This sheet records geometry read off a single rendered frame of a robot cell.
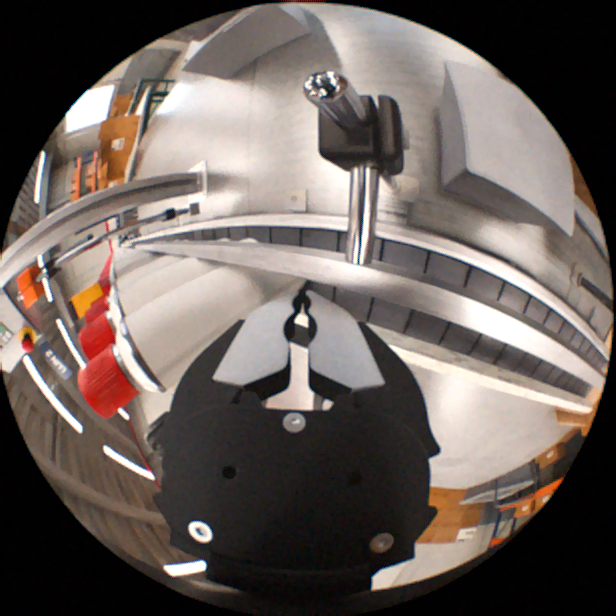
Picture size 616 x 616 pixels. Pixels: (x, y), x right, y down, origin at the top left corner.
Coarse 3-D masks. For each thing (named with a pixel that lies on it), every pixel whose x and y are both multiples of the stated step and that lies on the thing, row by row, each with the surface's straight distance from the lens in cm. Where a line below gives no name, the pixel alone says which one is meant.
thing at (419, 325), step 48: (144, 240) 89; (192, 240) 36; (240, 240) 24; (288, 240) 19; (336, 240) 16; (384, 240) 18; (336, 288) 17; (480, 288) 17; (432, 336) 18; (480, 336) 19; (576, 336) 30; (576, 384) 41
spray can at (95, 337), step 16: (256, 240) 21; (160, 272) 16; (176, 272) 16; (192, 272) 16; (208, 272) 16; (128, 288) 16; (144, 288) 15; (160, 288) 15; (112, 304) 16; (128, 304) 15; (144, 304) 14; (96, 320) 17; (112, 320) 16; (80, 336) 17; (96, 336) 16; (112, 336) 16; (96, 352) 16
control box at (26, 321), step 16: (16, 288) 49; (0, 304) 48; (16, 304) 48; (32, 304) 54; (0, 320) 51; (16, 320) 50; (32, 320) 51; (16, 336) 53; (32, 336) 53; (0, 352) 58; (16, 352) 57
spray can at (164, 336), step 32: (192, 288) 11; (224, 288) 12; (256, 288) 13; (288, 288) 15; (128, 320) 11; (160, 320) 10; (192, 320) 10; (224, 320) 11; (128, 352) 10; (160, 352) 10; (192, 352) 11; (96, 384) 12; (128, 384) 11; (160, 384) 11
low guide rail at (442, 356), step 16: (304, 320) 16; (384, 336) 15; (400, 336) 16; (400, 352) 15; (416, 352) 15; (432, 352) 16; (448, 352) 17; (432, 368) 16; (448, 368) 16; (464, 368) 17; (480, 368) 18; (496, 368) 20; (480, 384) 19; (496, 384) 20; (512, 384) 21; (528, 384) 24; (544, 384) 28; (544, 400) 28; (560, 400) 31; (576, 400) 39
